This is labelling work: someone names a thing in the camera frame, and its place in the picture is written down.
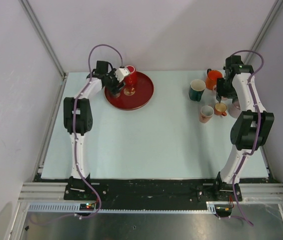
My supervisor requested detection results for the aluminium frame rail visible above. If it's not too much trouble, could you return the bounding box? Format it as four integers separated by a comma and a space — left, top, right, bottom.
18, 182, 283, 204

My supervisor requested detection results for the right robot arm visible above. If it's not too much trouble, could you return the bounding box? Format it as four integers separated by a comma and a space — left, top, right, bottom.
212, 52, 275, 201

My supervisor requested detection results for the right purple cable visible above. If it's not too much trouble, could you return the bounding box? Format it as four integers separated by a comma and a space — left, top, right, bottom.
231, 49, 265, 227

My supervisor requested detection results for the lilac ribbed mug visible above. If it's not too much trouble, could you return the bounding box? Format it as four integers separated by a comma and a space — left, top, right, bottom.
228, 99, 242, 119

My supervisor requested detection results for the round red tray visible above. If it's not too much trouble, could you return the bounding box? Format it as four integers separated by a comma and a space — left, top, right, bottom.
104, 71, 154, 111

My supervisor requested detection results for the small circuit board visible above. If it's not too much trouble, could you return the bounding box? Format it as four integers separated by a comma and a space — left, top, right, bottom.
79, 203, 96, 211

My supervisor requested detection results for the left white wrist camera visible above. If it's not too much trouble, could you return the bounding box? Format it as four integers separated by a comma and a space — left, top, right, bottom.
114, 67, 131, 82

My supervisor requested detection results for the small pink square mug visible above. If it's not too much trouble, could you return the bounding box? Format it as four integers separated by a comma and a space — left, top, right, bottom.
199, 105, 214, 124

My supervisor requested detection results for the large red mug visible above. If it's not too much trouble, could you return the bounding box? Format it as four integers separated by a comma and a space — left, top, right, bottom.
124, 65, 138, 86

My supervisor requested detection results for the small orange cup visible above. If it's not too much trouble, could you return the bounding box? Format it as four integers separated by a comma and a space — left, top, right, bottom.
214, 102, 227, 117

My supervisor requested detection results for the dark green mug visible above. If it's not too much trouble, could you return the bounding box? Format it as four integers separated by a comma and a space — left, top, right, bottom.
188, 79, 206, 102

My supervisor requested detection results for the brown patterned mug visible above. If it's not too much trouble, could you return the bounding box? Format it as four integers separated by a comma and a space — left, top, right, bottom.
112, 93, 120, 98

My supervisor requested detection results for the white cable duct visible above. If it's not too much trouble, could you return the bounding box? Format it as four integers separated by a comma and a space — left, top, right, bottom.
26, 201, 219, 215

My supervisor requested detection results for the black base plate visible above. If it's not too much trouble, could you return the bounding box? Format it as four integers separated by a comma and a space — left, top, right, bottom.
63, 177, 243, 211

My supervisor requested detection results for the large orange mug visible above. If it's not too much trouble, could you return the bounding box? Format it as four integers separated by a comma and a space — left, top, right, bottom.
205, 68, 223, 90

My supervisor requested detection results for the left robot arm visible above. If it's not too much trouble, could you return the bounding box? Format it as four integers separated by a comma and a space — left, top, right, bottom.
63, 60, 131, 200

